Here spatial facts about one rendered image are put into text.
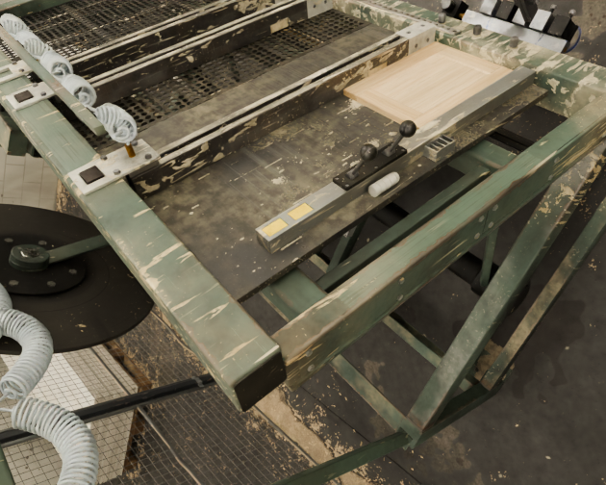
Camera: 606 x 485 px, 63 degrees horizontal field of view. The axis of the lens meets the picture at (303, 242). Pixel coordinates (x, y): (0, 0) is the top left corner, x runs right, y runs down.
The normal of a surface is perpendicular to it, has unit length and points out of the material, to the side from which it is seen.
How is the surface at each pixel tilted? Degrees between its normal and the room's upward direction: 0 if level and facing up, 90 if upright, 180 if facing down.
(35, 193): 90
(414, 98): 56
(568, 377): 0
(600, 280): 0
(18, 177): 90
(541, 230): 0
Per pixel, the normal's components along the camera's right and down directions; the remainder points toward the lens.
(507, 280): -0.68, 0.04
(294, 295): -0.08, -0.68
